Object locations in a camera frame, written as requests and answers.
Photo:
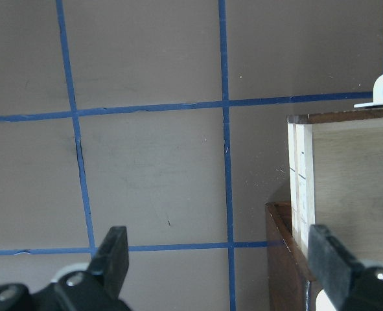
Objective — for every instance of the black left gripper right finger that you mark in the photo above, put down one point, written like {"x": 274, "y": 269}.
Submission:
{"x": 332, "y": 264}

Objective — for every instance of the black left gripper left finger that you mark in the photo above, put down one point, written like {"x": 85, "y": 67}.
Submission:
{"x": 110, "y": 263}

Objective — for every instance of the wooden drawer with brown front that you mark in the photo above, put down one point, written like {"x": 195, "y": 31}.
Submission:
{"x": 336, "y": 178}

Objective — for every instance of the dark brown wooden cabinet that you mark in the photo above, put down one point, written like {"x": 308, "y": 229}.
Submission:
{"x": 291, "y": 284}

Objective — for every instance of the white drawer handle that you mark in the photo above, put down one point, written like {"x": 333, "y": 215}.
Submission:
{"x": 377, "y": 95}

